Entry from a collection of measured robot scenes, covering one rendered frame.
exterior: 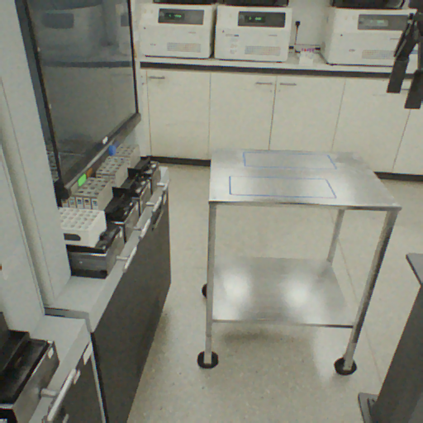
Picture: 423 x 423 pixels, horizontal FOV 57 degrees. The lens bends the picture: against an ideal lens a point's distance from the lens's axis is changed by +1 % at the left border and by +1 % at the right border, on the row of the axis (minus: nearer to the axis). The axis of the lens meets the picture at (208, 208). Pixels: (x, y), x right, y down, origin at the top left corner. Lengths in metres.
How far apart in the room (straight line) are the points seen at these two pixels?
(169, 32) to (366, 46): 1.44
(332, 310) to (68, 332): 1.08
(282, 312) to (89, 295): 0.85
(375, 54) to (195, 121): 1.43
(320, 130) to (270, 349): 1.98
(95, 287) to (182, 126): 2.44
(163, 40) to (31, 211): 2.50
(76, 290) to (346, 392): 1.19
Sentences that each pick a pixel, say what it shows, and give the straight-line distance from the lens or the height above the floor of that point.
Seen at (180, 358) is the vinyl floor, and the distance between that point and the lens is 1.79.
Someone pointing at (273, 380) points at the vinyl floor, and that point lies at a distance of 1.75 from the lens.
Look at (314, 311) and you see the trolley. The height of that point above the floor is 0.28.
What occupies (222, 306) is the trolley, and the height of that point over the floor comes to 0.28.
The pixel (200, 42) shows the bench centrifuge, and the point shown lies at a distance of 3.15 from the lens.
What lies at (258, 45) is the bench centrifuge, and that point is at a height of 1.02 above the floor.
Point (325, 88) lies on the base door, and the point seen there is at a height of 0.73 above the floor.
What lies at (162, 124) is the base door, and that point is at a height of 0.38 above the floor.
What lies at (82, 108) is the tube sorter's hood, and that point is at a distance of 1.02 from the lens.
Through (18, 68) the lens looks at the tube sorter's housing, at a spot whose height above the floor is 1.26.
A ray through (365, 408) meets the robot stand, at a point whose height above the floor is 0.02.
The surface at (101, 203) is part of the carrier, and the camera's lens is 1.15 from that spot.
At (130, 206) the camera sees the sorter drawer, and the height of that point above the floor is 0.82.
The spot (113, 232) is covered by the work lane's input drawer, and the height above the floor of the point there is 0.82.
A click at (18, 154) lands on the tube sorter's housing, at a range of 0.81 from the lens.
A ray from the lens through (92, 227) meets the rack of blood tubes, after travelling 1.01.
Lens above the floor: 1.40
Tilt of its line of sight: 30 degrees down
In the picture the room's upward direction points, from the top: 2 degrees clockwise
